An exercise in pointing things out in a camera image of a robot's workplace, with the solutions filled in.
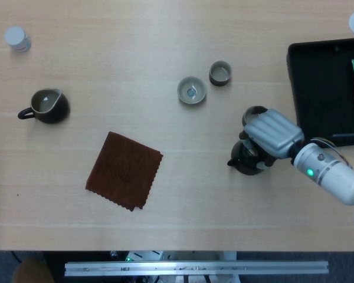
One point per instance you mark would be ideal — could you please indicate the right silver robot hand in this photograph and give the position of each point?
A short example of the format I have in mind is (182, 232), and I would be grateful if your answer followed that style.
(272, 132)

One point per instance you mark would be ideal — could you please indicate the black cast iron teapot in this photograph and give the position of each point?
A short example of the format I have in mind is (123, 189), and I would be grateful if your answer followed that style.
(245, 166)

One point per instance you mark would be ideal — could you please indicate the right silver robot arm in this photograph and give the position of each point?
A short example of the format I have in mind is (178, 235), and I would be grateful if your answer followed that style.
(333, 177)

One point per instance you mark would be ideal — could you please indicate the dark brown ceramic teacup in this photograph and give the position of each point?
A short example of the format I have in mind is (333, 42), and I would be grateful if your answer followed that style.
(249, 113)
(220, 79)

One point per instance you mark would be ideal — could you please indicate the black plastic tray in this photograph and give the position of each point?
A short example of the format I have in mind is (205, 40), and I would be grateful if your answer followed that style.
(321, 94)

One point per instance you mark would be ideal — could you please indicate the grey ceramic strainer bowl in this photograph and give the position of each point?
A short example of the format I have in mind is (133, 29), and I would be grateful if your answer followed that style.
(191, 90)

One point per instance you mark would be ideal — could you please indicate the brown tea cloth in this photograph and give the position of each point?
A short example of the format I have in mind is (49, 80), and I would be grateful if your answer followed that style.
(124, 171)

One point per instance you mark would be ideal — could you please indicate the dark ceramic pitcher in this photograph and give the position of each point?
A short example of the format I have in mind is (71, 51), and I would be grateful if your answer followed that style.
(53, 113)

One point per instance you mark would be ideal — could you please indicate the small white jar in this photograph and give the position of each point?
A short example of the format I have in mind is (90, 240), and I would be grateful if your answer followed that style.
(17, 38)

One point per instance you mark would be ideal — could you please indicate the aluminium profile rail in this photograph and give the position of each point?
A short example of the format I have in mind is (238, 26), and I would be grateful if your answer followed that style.
(194, 267)

